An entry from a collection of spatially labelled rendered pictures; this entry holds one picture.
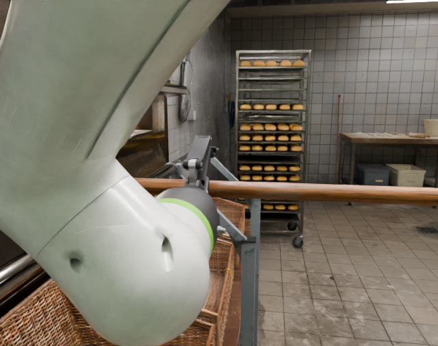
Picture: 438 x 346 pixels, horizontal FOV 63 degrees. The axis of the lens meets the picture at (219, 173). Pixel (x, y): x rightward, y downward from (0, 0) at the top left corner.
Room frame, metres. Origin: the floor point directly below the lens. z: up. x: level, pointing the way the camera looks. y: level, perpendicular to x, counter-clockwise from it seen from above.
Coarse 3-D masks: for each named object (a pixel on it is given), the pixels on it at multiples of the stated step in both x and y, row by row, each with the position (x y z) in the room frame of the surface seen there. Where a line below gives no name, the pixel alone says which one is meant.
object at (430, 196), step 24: (216, 192) 0.61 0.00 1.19; (240, 192) 0.60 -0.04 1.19; (264, 192) 0.60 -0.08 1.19; (288, 192) 0.59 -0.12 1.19; (312, 192) 0.59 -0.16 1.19; (336, 192) 0.58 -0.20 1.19; (360, 192) 0.58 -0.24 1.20; (384, 192) 0.57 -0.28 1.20; (408, 192) 0.57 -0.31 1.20; (432, 192) 0.57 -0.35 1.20
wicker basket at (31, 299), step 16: (48, 288) 0.91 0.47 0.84; (32, 304) 0.84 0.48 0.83; (48, 304) 0.89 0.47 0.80; (64, 304) 0.94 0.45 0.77; (0, 320) 0.74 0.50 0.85; (16, 320) 0.78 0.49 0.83; (32, 320) 0.82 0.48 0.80; (48, 320) 0.86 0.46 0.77; (64, 320) 0.92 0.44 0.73; (0, 336) 0.72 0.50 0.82; (16, 336) 0.76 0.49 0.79; (32, 336) 0.80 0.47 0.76; (48, 336) 0.84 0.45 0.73; (64, 336) 0.90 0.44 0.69; (80, 336) 0.95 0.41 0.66; (96, 336) 0.94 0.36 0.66; (192, 336) 0.90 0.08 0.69; (208, 336) 0.84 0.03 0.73
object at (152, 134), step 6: (144, 132) 1.96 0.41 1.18; (150, 132) 1.96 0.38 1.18; (156, 132) 1.99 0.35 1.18; (162, 132) 2.11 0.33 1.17; (132, 138) 1.66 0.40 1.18; (138, 138) 1.72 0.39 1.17; (144, 138) 1.81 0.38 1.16; (150, 138) 1.90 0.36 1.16; (156, 138) 1.99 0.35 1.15; (126, 144) 1.58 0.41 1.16; (132, 144) 1.65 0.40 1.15; (138, 144) 1.72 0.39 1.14; (120, 150) 1.51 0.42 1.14
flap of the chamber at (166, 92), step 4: (164, 88) 1.67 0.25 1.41; (168, 88) 1.74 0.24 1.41; (172, 88) 1.82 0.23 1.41; (160, 92) 1.66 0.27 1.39; (164, 92) 1.70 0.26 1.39; (168, 92) 1.75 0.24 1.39; (172, 92) 1.80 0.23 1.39; (176, 92) 1.88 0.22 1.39; (180, 92) 1.95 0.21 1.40; (184, 92) 2.04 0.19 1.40; (160, 96) 1.93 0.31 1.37; (164, 96) 1.98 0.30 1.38; (168, 96) 2.04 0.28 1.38; (172, 96) 2.10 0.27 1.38
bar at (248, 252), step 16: (176, 160) 1.05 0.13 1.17; (160, 176) 0.84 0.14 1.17; (176, 176) 1.00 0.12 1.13; (256, 208) 1.44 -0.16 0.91; (224, 224) 0.98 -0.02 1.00; (256, 224) 1.44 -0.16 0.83; (240, 240) 0.98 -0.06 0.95; (256, 240) 1.44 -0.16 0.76; (16, 256) 0.37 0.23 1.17; (240, 256) 0.98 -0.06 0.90; (256, 256) 1.44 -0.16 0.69; (0, 272) 0.34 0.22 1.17; (16, 272) 0.35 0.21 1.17; (32, 272) 0.37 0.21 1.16; (256, 272) 1.44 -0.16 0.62; (0, 288) 0.32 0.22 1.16; (256, 288) 1.44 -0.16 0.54; (240, 304) 0.97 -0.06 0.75; (256, 304) 1.44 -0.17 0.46; (240, 320) 0.97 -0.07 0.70; (256, 320) 1.44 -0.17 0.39; (240, 336) 0.97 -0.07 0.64; (256, 336) 1.44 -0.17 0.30
